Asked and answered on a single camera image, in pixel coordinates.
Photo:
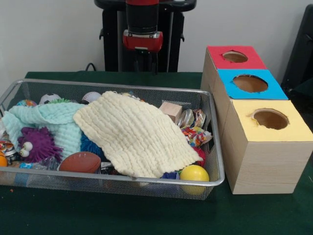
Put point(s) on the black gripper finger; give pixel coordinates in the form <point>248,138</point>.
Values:
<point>155,62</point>
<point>137,61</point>

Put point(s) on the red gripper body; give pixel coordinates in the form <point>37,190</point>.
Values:
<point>143,42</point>

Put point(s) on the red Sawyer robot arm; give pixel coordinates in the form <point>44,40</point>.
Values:
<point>142,17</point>

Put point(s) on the clear mesh bin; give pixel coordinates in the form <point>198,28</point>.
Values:
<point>73,188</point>

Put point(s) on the small wooden block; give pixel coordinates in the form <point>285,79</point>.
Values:
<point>171,110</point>

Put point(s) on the white ball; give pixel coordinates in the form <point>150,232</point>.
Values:
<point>91,97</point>

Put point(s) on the cream yellow cloth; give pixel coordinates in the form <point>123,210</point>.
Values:
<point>137,134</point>

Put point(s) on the colourful crinkly packet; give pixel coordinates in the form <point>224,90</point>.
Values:
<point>196,136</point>

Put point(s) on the small soccer ball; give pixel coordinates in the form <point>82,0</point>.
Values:
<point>50,98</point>

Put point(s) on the mint green cloth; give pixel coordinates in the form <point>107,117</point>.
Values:
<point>54,117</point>

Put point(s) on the brown toy football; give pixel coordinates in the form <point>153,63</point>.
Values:
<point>79,162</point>

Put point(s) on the yellow ball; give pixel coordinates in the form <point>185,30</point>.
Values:
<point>194,173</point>

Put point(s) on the purple spiky toy with eyes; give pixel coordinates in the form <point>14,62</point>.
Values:
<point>41,144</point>

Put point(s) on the black chair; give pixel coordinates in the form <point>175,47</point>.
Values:
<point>301,54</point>

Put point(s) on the dark green table cloth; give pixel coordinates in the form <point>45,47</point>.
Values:
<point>146,215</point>

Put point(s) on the orange toy basketball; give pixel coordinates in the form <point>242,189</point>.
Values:
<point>2,160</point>

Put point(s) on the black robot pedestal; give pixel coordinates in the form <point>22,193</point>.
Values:
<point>112,44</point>

